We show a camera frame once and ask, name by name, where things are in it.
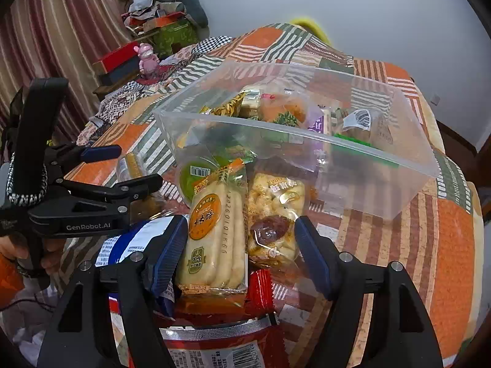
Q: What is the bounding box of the yellow snack packet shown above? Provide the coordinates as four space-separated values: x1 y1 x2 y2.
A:
199 92 246 117

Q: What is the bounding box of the red shoe box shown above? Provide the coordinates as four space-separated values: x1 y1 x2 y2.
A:
91 41 138 76

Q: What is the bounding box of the red snack bag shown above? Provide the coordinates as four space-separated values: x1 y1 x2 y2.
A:
109 268 292 368

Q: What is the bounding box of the checkered black white cloth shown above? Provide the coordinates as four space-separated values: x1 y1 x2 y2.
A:
191 36 233 56

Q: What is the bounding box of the green jelly cup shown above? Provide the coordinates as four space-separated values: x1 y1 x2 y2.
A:
176 157 218 206

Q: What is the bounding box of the blue white snack bag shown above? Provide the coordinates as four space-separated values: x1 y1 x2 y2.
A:
95 214 188 320

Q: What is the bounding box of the striped red beige curtain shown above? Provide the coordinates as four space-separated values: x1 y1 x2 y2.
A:
1 0 133 140

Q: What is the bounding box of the brown biscuit packet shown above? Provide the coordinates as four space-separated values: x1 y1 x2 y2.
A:
116 152 146 183

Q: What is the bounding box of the pink plush toy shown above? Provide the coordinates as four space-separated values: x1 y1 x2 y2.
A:
133 42 160 76

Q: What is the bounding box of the orange label cracker packet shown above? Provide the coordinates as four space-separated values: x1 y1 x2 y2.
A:
176 158 248 295

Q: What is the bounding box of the clear plastic storage bin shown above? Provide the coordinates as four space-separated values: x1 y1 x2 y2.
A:
153 61 439 219

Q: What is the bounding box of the left human hand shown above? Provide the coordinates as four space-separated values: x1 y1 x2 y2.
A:
1 233 66 275

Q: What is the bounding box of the purple rice cracker packet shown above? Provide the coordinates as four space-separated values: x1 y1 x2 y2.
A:
309 107 332 166

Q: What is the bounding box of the white wall socket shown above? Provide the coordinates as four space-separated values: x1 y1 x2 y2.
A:
430 95 440 105

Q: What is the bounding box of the date nut cake packet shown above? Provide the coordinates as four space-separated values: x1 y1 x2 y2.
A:
246 173 307 267

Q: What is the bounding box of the yellow curved tube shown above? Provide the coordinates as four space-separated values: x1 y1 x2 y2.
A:
290 17 331 46

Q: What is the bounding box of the green patterned box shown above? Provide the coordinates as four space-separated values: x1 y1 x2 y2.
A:
152 19 199 59

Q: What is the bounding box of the green snack packet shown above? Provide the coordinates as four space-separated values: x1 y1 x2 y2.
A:
211 144 256 166

